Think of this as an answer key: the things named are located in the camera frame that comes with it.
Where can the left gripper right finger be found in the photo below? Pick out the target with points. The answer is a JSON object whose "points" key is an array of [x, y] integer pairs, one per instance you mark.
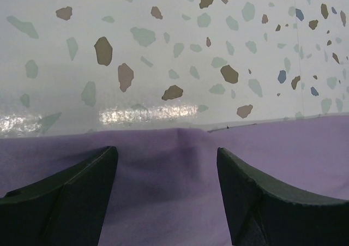
{"points": [[262, 210]]}

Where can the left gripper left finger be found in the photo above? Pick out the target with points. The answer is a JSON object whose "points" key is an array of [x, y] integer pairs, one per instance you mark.
{"points": [[67, 208]]}

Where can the purple t shirt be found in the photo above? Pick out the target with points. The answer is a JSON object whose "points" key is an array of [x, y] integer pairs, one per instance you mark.
{"points": [[166, 190]]}

